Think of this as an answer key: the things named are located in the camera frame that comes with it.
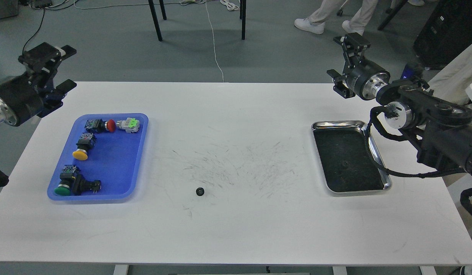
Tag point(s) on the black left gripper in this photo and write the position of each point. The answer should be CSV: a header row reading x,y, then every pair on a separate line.
x,y
18,99

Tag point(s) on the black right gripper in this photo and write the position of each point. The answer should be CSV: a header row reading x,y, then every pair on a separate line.
x,y
361,79

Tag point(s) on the small black gear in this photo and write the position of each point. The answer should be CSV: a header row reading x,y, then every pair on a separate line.
x,y
200,191

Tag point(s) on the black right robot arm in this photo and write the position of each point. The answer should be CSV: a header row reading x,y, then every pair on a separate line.
x,y
440,131

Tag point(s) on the blue plastic tray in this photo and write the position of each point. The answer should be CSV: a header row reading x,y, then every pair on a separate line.
x,y
114,160

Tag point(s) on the steel tray with black mat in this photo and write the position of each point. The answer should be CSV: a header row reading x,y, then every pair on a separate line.
x,y
348,159

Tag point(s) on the beige cloth cover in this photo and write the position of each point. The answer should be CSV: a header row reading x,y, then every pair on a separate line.
x,y
451,82

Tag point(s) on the black equipment case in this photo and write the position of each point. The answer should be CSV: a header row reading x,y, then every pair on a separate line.
x,y
446,34

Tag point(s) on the red pushbutton switch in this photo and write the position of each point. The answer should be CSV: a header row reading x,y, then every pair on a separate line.
x,y
99,126

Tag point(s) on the yellow pushbutton switch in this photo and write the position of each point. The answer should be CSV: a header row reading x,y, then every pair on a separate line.
x,y
85,143

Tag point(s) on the green and white switch block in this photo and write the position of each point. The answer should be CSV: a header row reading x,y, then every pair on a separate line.
x,y
129,125

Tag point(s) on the green pushbutton switch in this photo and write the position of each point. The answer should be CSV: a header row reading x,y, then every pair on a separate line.
x,y
68,181

